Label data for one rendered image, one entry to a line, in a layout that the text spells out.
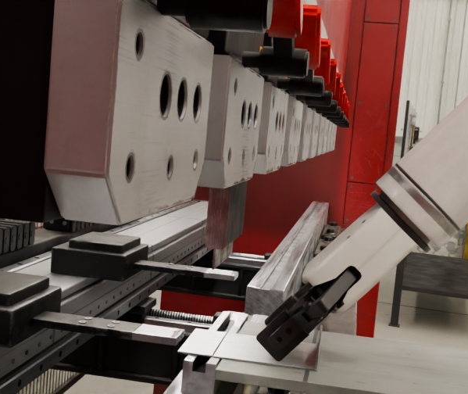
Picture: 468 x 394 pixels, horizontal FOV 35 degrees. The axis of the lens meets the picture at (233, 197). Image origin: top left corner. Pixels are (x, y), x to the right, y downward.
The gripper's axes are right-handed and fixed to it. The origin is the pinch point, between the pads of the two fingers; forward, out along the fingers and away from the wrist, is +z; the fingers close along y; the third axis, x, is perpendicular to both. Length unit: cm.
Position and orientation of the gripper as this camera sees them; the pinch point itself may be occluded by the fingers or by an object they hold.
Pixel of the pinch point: (283, 328)
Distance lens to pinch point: 73.7
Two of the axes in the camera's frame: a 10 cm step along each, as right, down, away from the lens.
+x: 6.9, 7.2, -0.6
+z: -7.1, 6.9, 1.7
